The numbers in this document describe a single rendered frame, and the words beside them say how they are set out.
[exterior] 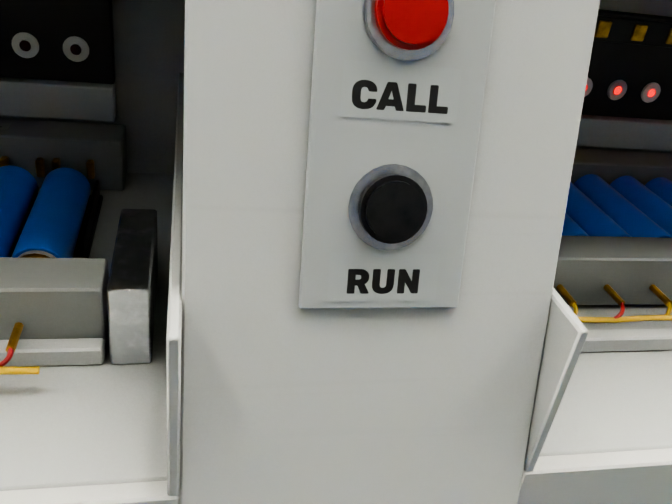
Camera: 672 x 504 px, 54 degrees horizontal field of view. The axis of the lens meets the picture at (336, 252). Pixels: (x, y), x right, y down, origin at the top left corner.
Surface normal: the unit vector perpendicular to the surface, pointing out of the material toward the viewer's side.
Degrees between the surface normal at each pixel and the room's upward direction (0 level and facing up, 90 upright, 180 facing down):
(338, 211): 90
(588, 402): 16
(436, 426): 90
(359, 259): 90
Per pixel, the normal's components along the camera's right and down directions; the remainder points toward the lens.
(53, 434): 0.13, -0.85
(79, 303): 0.18, 0.52
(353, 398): 0.22, 0.26
